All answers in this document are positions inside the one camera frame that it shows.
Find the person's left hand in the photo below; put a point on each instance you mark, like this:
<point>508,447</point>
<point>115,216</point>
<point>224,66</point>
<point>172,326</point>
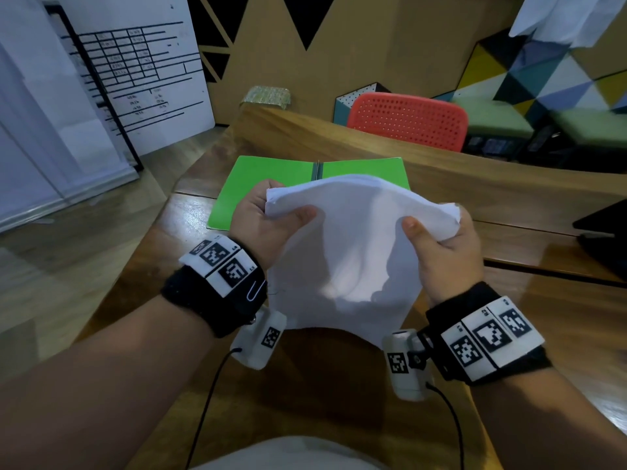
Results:
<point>259,234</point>

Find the person's right hand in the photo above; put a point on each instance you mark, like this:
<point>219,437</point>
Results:
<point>450,269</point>

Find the green folder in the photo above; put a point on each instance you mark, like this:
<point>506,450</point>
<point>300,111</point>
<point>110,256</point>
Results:
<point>240,190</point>

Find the pile of white papers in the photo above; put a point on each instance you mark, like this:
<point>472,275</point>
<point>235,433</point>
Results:
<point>352,249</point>

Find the person's right forearm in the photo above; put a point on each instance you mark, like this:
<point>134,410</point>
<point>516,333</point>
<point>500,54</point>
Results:
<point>543,425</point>

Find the person's left forearm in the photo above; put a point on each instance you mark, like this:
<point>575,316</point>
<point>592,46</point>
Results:
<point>98,386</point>

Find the person's beige clothing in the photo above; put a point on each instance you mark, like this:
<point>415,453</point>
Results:
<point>289,455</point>

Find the black right wristband with markers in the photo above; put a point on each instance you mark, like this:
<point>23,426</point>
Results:
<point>485,337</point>

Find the black wristband with markers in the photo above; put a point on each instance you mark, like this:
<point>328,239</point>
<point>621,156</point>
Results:
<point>485,337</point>
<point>205,298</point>

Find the black left wristband with markers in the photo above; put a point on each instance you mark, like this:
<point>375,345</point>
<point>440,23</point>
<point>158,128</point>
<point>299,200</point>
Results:
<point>205,298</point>

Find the patterned woven box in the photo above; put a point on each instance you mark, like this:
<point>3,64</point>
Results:
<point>264,96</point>

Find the teal white dotted box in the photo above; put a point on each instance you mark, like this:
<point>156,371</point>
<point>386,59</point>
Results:
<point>340,112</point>

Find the white board with chart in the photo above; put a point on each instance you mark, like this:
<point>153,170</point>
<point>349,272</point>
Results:
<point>171,107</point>

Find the red perforated chair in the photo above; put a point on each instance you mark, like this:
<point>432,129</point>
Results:
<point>406,119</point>

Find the green bench cushion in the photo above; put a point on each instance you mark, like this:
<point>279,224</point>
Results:
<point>592,127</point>
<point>495,117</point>

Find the black laptop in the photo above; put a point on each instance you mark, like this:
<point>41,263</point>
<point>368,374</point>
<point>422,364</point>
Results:
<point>605,225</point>

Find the wooden lattice shelf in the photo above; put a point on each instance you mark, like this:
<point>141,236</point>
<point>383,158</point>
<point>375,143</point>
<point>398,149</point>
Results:
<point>215,51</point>

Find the colourful triangle patterned backrest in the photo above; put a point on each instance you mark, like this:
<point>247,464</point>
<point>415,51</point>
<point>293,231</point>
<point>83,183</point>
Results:
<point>529,68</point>

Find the white banner panel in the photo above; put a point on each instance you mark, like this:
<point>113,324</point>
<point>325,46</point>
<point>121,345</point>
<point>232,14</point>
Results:
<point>44,161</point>

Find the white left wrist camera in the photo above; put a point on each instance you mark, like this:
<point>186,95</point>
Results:
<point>257,345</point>

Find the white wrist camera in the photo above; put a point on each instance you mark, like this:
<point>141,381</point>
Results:
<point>406,381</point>
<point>257,345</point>

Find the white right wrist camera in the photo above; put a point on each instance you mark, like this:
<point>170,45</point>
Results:
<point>406,381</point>

